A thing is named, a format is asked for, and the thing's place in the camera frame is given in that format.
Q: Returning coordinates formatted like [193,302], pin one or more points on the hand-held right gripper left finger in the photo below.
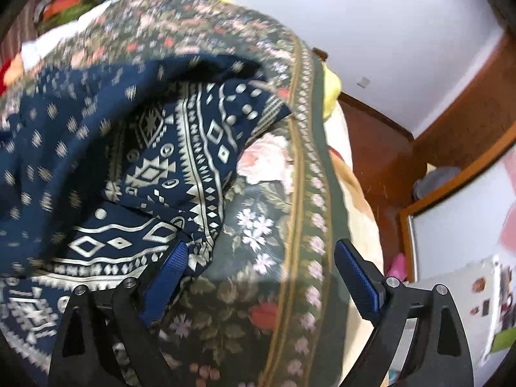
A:
[166,278]

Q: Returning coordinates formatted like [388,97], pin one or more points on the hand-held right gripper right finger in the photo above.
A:
[358,280]

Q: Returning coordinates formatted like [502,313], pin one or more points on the navy patterned zip hoodie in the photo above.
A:
[121,161]

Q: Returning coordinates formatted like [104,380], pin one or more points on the pink object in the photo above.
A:
[397,267]

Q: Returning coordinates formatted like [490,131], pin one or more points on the cream bed sheet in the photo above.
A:
[358,217]

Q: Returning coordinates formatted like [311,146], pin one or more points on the green floral bedspread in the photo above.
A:
[274,217]

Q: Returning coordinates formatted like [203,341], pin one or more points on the wood-framed mirror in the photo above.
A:
[463,242]

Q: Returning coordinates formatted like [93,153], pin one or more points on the grey cloth bundle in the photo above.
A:
[437,183]

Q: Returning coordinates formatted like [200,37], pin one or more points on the red plush toy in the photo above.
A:
[6,74]

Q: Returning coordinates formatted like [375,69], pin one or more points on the white cloth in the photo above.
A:
[48,36]

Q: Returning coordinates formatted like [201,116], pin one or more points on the white wall socket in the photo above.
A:
[364,82]

